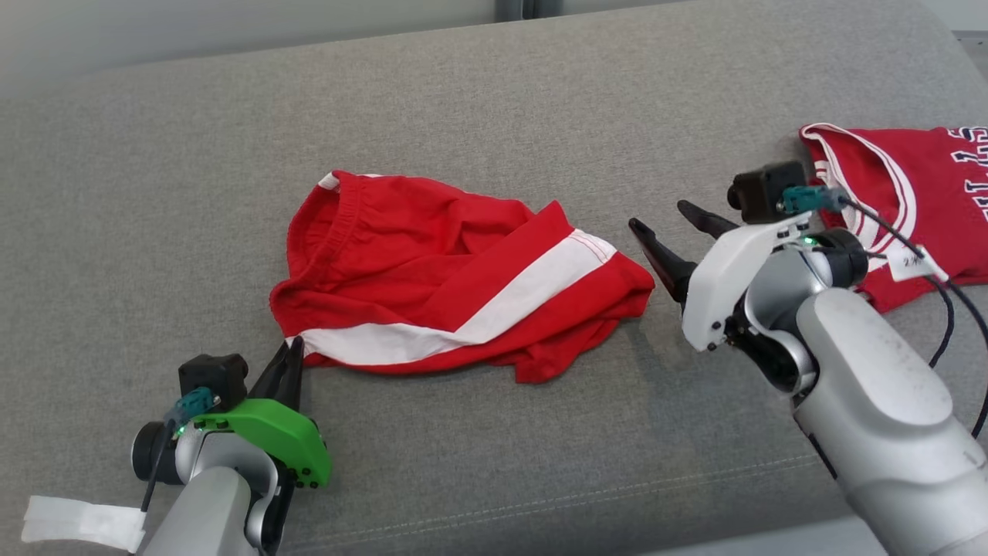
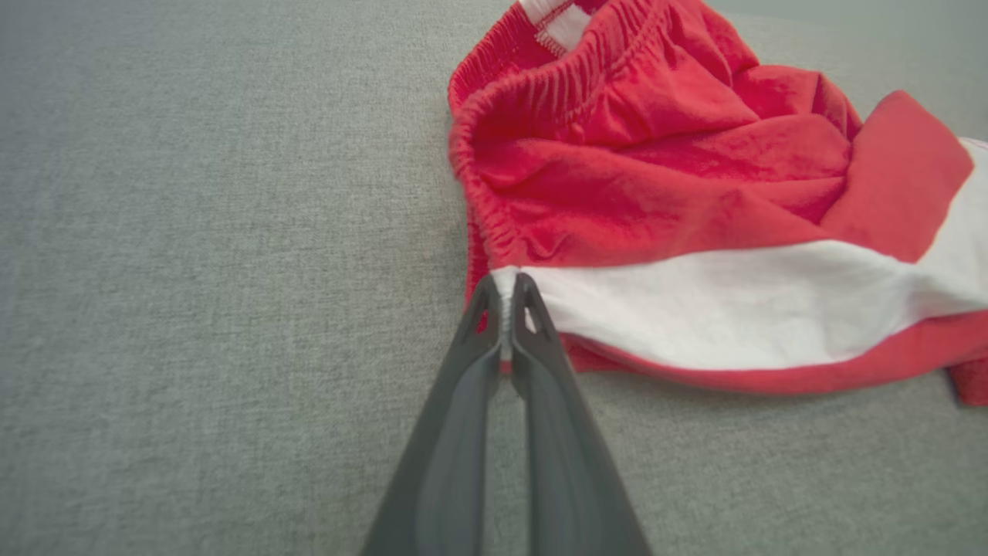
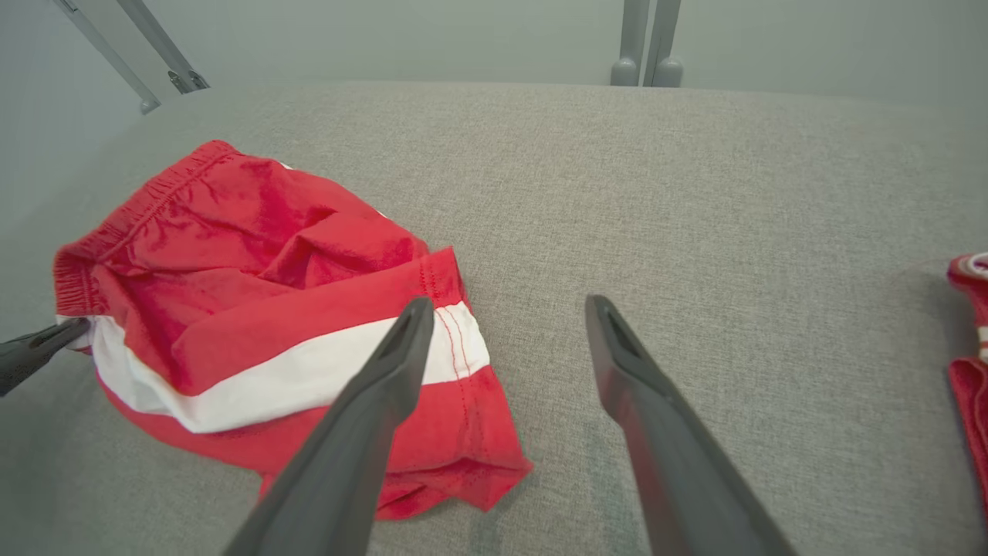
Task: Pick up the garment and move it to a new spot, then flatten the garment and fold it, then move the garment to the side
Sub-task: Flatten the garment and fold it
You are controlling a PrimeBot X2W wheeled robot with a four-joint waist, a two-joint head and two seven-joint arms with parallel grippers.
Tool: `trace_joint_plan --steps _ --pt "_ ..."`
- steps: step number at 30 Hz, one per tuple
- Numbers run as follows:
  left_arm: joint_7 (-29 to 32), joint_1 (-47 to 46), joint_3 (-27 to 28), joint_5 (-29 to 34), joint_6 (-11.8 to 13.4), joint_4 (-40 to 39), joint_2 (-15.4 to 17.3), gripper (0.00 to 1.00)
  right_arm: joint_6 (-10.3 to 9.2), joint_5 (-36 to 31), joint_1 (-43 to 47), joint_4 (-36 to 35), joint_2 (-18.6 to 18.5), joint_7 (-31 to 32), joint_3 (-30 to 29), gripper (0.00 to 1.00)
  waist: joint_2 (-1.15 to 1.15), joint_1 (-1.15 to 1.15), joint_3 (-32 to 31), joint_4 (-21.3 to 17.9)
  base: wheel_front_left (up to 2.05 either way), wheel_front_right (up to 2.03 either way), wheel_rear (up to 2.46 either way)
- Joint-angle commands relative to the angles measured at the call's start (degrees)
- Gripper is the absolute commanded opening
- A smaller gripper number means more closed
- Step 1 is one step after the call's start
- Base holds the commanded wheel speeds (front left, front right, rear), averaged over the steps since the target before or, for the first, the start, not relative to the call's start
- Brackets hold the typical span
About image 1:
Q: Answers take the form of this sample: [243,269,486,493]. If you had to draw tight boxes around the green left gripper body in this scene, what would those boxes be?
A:
[191,398,333,490]

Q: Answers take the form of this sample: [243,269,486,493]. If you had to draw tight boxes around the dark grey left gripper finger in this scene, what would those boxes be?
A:
[247,338,294,404]
[286,335,307,412]

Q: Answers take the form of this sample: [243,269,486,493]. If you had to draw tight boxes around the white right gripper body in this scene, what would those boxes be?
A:
[682,211,813,354]

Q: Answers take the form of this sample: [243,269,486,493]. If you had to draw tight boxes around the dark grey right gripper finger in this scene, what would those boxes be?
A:
[677,199,742,239]
[628,217,699,303]

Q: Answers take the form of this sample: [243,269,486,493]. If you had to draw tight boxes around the red white-striped shorts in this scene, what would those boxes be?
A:
[269,170,656,385]

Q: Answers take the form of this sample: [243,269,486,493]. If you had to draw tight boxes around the red white-lettered jersey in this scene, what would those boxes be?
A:
[799,122,988,314]

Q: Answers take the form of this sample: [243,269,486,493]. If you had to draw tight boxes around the teal left camera connector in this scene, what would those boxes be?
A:
[164,386,215,425]

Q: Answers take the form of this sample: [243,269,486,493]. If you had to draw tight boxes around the teal camera connector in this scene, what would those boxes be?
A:
[781,185,848,215]
[164,386,215,425]

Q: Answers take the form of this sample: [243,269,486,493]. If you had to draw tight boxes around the teal right camera connector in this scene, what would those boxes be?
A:
[781,185,848,215]

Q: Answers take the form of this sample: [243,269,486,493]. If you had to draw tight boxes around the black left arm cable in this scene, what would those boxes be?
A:
[139,417,180,514]

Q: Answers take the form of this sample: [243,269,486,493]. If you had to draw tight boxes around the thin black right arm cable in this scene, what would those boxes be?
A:
[837,195,988,439]
[864,249,956,370]

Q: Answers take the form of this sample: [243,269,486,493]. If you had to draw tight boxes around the white tag on right cable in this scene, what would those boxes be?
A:
[886,246,950,283]

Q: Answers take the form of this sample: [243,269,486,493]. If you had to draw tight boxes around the white tape on left cable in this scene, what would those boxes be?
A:
[21,494,147,553]

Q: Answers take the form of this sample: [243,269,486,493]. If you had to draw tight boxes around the grey metal frame post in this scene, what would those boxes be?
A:
[494,0,560,22]

